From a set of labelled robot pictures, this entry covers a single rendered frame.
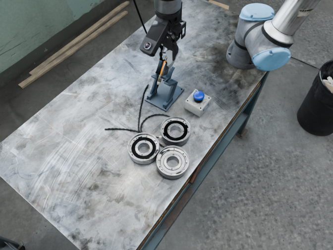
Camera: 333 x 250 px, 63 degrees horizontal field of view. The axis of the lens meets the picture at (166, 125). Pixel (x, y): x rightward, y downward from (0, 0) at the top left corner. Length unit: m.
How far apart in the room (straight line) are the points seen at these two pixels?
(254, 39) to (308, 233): 1.19
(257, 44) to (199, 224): 1.07
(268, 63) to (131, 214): 0.66
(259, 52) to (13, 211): 1.60
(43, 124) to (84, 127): 0.15
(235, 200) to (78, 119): 1.08
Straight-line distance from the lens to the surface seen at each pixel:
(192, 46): 1.25
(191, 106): 0.99
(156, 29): 0.82
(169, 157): 0.89
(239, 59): 1.17
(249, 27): 1.07
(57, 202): 0.93
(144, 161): 0.88
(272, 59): 0.99
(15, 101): 2.36
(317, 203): 1.91
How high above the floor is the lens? 1.62
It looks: 57 degrees down
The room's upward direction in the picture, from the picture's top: 1 degrees counter-clockwise
